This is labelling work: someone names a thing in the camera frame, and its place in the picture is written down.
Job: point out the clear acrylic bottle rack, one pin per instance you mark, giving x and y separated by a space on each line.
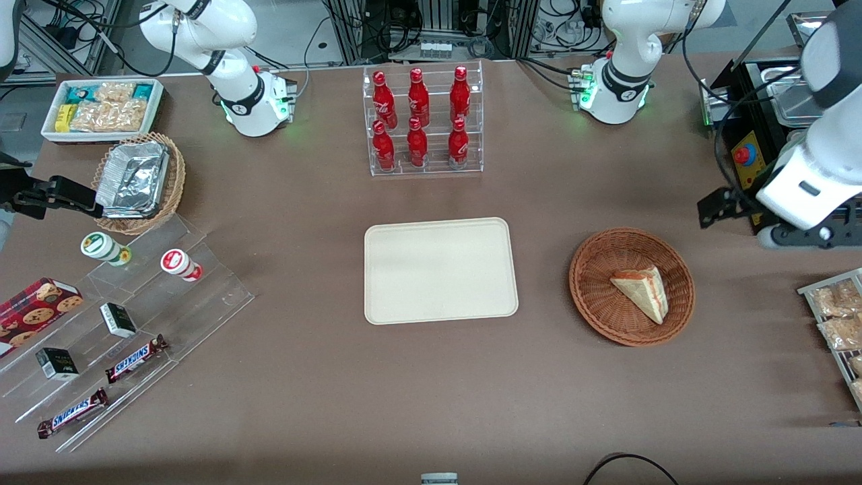
438 170

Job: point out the steel warmer pan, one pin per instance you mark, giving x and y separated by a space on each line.
794 106

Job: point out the clear acrylic stepped display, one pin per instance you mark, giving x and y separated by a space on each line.
202 296

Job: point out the green lid cup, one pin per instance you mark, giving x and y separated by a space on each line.
100 245

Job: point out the small grey device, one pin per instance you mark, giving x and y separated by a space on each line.
439 479

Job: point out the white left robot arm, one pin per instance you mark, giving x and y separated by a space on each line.
626 40

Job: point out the tan wicker basket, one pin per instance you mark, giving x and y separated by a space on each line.
176 182

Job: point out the red emergency stop button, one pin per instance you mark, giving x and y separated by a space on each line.
743 155

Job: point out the small dark green box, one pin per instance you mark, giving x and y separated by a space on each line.
118 320
57 364

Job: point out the triangle sandwich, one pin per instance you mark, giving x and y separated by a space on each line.
643 289

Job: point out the yellow snack packet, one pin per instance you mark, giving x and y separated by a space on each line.
64 118

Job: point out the white snack bin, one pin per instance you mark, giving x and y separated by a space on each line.
50 128

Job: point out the tray with packaged snacks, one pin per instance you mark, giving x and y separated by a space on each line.
808 291

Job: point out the teal snack packet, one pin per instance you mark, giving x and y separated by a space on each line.
143 91
82 94

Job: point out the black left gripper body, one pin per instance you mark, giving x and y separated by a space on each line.
743 206

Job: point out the white power strip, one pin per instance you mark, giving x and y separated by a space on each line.
435 49

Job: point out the red cola bottle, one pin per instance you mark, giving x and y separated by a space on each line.
384 148
458 145
418 98
417 145
460 94
384 101

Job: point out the clear snack bag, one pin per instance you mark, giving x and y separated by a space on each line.
856 365
858 391
842 333
835 300

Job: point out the beige plastic tray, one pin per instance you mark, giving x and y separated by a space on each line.
441 269

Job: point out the clear cracker bag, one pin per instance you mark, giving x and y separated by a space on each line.
111 116
114 91

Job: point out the brown wicker basket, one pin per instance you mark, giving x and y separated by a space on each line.
599 296

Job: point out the red lid cup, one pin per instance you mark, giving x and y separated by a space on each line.
176 261

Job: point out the aluminium foil tray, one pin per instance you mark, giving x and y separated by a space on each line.
131 178

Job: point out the red cookie box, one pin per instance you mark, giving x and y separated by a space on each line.
34 313

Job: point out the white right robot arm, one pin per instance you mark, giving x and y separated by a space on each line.
229 74

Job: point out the black food warmer appliance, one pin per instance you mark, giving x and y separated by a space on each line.
747 101

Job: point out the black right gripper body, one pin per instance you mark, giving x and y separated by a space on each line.
16 199

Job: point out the Snickers chocolate bar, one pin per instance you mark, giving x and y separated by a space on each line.
135 359
73 413

